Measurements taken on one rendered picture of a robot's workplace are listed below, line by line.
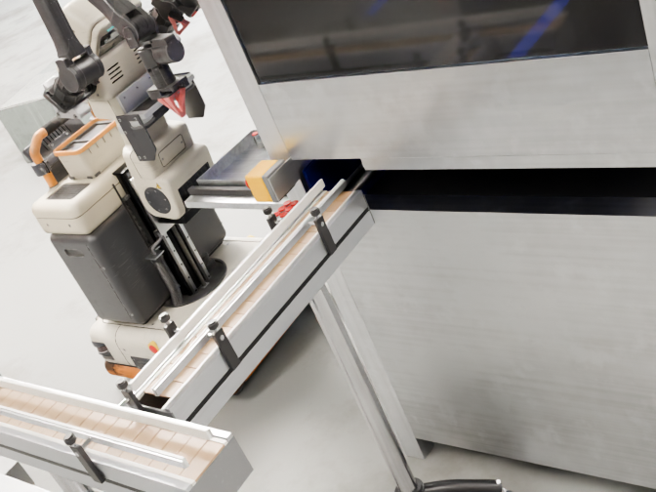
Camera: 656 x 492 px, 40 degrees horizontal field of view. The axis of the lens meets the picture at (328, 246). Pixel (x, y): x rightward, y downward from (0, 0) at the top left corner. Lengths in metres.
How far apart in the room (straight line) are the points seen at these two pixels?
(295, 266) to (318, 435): 1.12
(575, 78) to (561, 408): 0.88
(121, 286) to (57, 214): 0.32
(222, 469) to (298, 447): 1.37
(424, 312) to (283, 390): 1.04
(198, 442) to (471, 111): 0.79
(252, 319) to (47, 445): 0.44
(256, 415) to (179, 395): 1.43
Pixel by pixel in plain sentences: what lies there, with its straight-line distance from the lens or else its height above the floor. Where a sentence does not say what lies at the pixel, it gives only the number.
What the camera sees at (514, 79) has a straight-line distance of 1.68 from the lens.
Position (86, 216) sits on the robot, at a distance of 3.06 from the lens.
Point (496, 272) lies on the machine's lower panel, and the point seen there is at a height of 0.72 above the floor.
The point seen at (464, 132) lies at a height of 1.07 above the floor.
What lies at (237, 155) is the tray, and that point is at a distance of 2.58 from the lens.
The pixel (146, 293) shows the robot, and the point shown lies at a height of 0.39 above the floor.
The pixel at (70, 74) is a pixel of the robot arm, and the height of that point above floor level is 1.25.
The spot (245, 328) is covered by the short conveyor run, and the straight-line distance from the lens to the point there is 1.76.
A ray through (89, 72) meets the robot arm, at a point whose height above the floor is 1.23.
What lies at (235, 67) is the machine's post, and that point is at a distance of 2.04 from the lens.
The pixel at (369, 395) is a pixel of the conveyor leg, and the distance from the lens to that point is 2.17.
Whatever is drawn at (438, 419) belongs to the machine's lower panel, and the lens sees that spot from 2.48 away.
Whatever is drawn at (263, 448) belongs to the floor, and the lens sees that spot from 2.96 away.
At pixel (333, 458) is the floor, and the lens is 2.80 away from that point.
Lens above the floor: 1.86
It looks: 30 degrees down
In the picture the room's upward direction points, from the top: 24 degrees counter-clockwise
